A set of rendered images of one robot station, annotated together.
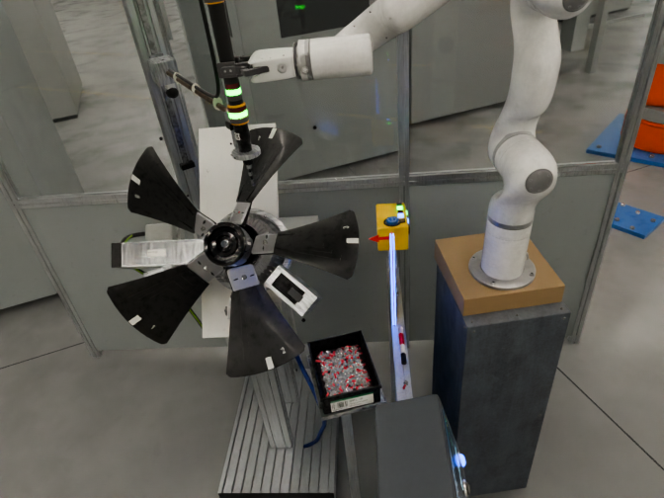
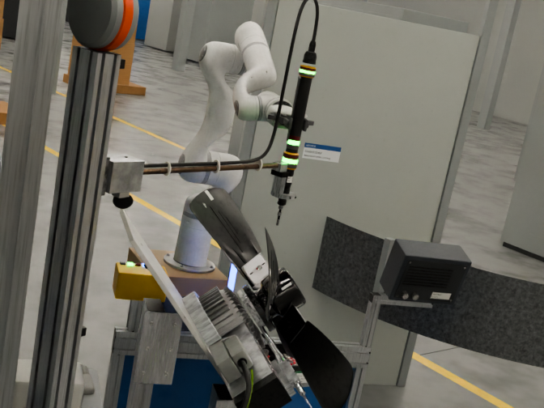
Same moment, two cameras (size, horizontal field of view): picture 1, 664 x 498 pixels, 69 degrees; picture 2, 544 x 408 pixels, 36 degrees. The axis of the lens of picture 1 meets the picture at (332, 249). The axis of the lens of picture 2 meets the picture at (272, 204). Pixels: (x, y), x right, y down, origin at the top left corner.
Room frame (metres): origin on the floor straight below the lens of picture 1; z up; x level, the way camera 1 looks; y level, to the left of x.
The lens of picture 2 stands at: (2.08, 2.24, 1.95)
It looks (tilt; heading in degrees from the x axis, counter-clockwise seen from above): 13 degrees down; 246
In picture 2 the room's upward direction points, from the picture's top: 11 degrees clockwise
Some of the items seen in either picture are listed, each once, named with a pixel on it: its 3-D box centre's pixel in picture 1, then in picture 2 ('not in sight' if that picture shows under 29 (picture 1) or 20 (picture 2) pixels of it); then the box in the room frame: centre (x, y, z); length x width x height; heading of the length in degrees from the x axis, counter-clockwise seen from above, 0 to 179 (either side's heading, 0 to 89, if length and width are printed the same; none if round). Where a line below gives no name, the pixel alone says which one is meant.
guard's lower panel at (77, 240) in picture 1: (314, 274); not in sight; (1.84, 0.10, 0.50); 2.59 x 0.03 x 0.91; 84
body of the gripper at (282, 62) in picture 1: (277, 62); (285, 116); (1.11, 0.07, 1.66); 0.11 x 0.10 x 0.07; 84
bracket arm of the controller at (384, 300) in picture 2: not in sight; (401, 299); (0.45, -0.11, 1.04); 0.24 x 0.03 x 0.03; 174
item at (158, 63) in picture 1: (163, 69); (114, 172); (1.67, 0.48, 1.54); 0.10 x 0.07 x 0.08; 29
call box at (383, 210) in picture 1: (391, 227); (139, 283); (1.37, -0.21, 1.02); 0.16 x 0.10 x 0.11; 174
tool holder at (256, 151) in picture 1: (240, 134); (283, 180); (1.13, 0.19, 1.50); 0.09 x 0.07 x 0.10; 29
